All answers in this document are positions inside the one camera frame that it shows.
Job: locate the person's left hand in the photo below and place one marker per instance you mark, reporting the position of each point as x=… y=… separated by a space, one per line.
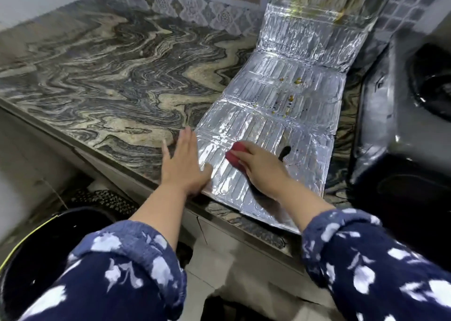
x=183 y=167

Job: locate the person's right hand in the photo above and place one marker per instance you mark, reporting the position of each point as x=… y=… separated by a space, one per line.
x=265 y=173

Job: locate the person's left little finger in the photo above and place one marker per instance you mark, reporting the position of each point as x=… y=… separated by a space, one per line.
x=165 y=150

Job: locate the person's right fingers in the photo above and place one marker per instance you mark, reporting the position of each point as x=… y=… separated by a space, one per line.
x=246 y=155

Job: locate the person's left thumb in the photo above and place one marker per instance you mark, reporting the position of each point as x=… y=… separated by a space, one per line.
x=207 y=175

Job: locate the red scrub sponge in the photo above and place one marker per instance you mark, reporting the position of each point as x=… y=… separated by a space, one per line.
x=233 y=154

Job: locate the folding aluminium foil splash guard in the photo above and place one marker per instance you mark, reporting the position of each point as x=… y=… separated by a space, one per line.
x=282 y=95

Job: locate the person's left forearm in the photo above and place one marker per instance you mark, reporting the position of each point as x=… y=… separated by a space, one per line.
x=160 y=213

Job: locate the person's right forearm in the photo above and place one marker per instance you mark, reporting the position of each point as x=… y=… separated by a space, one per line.
x=317 y=225

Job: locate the black patterned basket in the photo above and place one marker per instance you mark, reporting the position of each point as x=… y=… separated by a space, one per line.
x=105 y=201

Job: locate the black gas stove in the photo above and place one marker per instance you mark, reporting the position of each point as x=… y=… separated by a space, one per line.
x=401 y=127

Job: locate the black plastic bucket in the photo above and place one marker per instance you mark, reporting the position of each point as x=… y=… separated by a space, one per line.
x=31 y=257

